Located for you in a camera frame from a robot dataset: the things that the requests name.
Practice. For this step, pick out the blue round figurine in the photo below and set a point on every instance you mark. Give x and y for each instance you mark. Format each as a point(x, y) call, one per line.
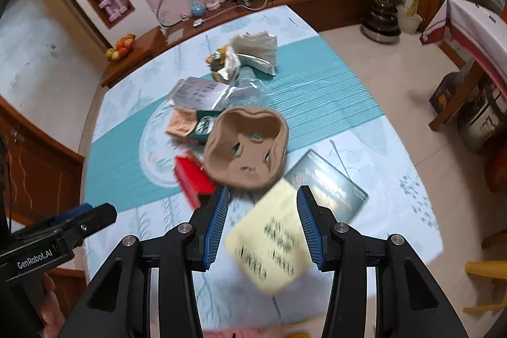
point(197, 9)

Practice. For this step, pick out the yellow snack wrapper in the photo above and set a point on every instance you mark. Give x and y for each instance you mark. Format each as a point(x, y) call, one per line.
point(222, 63)

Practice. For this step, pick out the brown wooden door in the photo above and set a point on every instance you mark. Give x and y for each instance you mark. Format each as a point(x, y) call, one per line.
point(43, 179)

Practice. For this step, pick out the yellow plastic stool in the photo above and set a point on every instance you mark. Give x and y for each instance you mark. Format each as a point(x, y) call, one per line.
point(487, 268)

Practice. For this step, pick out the pink dumbbell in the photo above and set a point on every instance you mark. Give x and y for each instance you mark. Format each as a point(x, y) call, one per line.
point(111, 1)
point(117, 13)

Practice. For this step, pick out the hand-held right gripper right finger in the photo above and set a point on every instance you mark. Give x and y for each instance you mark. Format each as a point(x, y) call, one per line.
point(311, 231)

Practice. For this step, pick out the small white device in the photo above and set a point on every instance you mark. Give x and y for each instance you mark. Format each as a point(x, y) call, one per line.
point(197, 21)

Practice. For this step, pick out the pale blue tree-print tablecloth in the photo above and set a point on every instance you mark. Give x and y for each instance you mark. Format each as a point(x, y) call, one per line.
point(396, 179)

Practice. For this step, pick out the yellow green cardboard box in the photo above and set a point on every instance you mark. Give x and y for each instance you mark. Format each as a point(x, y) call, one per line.
point(269, 243)

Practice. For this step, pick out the white crumpled bag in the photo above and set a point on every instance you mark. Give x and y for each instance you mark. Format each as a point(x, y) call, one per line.
point(253, 45)

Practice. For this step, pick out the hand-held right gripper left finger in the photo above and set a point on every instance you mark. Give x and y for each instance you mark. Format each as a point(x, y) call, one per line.
point(216, 227)

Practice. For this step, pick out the white printed paper packet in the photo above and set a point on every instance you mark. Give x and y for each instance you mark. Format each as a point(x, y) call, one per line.
point(198, 90)

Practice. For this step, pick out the bowl of fruit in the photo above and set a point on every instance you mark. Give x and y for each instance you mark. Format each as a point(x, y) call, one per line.
point(121, 47)

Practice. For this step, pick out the clear plastic bag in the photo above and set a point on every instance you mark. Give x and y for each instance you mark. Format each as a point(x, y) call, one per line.
point(245, 92)

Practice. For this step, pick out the teal table runner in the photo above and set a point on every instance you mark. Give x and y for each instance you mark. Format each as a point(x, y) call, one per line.
point(317, 84)

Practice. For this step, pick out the white bucket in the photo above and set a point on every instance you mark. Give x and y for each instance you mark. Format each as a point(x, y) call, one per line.
point(410, 21)

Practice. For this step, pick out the wooden television cabinet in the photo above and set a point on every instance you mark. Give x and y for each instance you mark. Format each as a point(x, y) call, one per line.
point(142, 45)

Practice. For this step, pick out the brown pulp cup carrier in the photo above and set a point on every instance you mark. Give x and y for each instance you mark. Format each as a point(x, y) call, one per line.
point(222, 156)

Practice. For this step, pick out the shiny grey flat packet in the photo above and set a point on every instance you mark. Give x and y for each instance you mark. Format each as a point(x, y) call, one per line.
point(328, 183)

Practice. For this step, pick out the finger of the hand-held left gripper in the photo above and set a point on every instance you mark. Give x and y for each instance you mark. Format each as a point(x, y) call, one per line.
point(73, 211)
point(97, 217)

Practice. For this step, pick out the stacked dark pots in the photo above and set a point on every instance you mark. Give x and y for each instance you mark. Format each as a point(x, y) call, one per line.
point(382, 21)

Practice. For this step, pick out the brown carton with green label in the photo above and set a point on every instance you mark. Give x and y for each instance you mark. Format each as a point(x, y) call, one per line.
point(180, 124)

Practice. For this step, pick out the person's legs in pink pants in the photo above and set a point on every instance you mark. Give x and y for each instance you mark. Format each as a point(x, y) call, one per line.
point(257, 334)

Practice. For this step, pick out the red cardboard box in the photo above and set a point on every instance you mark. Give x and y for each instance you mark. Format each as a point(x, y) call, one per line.
point(192, 179)

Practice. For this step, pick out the metal rice cooker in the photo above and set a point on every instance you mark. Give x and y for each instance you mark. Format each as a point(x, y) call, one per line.
point(479, 120)

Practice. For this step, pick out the dark box with fruit print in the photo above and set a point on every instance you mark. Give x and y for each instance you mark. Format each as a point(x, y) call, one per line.
point(445, 92)

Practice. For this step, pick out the person's left hand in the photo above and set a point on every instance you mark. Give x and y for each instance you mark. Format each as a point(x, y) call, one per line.
point(49, 298)

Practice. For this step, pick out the table with pink cloth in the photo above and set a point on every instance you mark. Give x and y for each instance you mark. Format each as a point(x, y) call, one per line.
point(467, 29)

